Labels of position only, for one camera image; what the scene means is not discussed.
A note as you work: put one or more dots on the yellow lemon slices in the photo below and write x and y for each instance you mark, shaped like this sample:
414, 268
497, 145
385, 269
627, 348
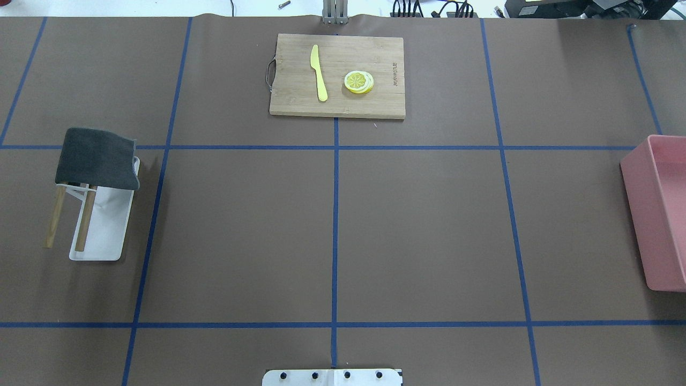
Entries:
359, 82

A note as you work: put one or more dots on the bamboo cutting board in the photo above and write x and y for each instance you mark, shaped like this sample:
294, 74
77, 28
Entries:
294, 93

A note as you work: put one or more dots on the yellow plastic knife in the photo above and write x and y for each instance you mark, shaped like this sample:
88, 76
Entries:
322, 93

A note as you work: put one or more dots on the white towel rack tray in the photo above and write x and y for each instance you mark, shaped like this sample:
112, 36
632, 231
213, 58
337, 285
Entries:
109, 217

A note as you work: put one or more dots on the left wooden rack bar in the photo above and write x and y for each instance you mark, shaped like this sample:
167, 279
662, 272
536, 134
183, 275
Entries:
55, 216

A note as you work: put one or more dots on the pink plastic bin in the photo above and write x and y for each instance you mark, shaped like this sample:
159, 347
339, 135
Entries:
654, 181

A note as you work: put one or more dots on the aluminium frame post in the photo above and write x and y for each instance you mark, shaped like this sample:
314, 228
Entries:
335, 12

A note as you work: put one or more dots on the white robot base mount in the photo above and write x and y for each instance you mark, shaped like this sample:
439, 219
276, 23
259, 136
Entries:
360, 376

